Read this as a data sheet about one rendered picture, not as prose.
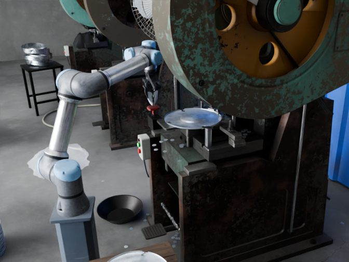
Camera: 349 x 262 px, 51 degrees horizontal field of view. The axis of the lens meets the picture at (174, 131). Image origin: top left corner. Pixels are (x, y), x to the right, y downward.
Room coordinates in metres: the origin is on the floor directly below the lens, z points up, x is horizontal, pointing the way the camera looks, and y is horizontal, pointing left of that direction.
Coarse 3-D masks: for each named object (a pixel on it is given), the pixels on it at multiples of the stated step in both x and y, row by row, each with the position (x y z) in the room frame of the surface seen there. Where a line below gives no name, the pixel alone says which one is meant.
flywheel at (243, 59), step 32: (224, 0) 1.36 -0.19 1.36; (256, 0) 1.35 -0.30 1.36; (288, 0) 1.30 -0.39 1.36; (320, 0) 1.51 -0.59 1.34; (224, 32) 1.36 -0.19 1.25; (256, 32) 1.41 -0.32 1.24; (288, 32) 1.46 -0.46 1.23; (320, 32) 1.52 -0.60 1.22; (256, 64) 1.41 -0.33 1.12; (288, 64) 1.47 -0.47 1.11
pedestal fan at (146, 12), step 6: (138, 0) 2.67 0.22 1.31; (144, 0) 2.65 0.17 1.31; (150, 0) 2.63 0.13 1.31; (132, 6) 2.68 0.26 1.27; (138, 6) 2.67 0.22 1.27; (144, 6) 2.64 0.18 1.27; (150, 6) 2.62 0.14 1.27; (144, 12) 2.59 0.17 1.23; (150, 12) 2.60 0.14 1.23; (150, 30) 2.61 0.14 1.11; (174, 78) 2.65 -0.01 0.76; (174, 84) 2.65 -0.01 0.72; (180, 84) 2.69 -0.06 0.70; (180, 96) 2.65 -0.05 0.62; (180, 102) 2.65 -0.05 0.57; (180, 108) 2.65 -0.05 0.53
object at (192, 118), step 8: (176, 112) 1.85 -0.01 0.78; (184, 112) 1.84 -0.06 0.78; (192, 112) 1.84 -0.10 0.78; (200, 112) 1.83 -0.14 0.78; (208, 112) 1.83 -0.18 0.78; (216, 112) 1.82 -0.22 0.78; (168, 120) 1.73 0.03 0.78; (176, 120) 1.73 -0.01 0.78; (184, 120) 1.71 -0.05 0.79; (192, 120) 1.71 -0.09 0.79; (200, 120) 1.71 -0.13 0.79; (208, 120) 1.72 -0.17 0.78; (216, 120) 1.71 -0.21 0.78; (184, 128) 1.62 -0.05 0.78; (192, 128) 1.61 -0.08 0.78; (200, 128) 1.61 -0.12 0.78
